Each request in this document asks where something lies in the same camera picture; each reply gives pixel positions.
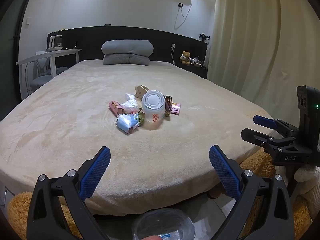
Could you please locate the frosted plastic cup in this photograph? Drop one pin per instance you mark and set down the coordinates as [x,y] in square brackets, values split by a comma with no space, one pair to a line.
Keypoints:
[153,105]

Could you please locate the cream curtain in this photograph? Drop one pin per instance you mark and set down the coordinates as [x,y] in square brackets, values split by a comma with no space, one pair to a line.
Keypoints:
[250,42]

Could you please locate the folded grey duvet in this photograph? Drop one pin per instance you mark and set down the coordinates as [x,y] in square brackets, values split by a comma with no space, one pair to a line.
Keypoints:
[127,50]

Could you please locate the white light switch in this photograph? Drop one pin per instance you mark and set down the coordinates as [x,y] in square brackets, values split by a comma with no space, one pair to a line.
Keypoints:
[27,21]

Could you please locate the blue green snack packet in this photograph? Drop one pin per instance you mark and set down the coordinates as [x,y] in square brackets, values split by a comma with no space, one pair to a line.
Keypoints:
[126,123]

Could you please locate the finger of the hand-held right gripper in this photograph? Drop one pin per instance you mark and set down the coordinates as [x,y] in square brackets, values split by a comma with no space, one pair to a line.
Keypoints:
[252,133]
[263,121]

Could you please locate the white table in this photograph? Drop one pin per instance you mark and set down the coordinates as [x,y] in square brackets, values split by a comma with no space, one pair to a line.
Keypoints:
[62,52]

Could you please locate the person's right hand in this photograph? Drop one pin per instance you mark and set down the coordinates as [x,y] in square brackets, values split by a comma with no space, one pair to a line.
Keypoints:
[308,173]

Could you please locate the pink wrapper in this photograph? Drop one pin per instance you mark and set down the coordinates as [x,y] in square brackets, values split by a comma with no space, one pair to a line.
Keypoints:
[115,106]

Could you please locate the white electric kettle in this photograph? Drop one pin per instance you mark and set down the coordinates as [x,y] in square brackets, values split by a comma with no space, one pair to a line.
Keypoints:
[56,42]

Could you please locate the white plastic bag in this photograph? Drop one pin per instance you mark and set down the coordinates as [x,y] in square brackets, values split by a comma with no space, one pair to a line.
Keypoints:
[130,107]

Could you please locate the black figurine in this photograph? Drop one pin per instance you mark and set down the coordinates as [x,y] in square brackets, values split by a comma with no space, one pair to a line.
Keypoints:
[204,37]

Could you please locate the trash bin with clear bag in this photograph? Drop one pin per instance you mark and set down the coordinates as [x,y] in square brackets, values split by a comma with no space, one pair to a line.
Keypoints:
[162,222]

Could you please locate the brown teddy bear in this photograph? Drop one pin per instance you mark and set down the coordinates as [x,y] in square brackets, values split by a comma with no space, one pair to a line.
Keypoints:
[185,57]

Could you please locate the brown fluffy rug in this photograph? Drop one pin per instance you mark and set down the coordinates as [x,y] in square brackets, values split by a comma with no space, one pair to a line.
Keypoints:
[17,205]

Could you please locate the white metal chair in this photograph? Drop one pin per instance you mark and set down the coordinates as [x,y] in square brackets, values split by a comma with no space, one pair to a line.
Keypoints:
[37,81]

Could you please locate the small white bottles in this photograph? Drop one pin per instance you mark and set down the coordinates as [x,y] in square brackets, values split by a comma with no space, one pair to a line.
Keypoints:
[196,61]

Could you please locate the black headboard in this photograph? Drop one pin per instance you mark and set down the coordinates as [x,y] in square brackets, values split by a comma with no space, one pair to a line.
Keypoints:
[162,45]

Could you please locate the small pink packet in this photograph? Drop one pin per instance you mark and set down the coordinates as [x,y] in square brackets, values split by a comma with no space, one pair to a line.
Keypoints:
[175,108]

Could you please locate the beige paper wrapper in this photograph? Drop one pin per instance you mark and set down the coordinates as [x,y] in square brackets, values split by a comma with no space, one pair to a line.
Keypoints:
[140,91]

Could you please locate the beige bed blanket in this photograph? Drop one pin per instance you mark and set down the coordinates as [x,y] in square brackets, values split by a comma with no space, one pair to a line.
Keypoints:
[75,120]

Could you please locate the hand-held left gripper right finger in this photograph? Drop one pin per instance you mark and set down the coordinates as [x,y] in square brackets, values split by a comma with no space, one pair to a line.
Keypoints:
[225,175]

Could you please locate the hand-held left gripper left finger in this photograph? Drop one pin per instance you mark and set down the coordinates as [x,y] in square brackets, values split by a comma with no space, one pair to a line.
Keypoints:
[96,175]

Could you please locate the dark snack wrapper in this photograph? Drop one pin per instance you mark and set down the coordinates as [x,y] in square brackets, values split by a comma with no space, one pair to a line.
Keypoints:
[168,105]

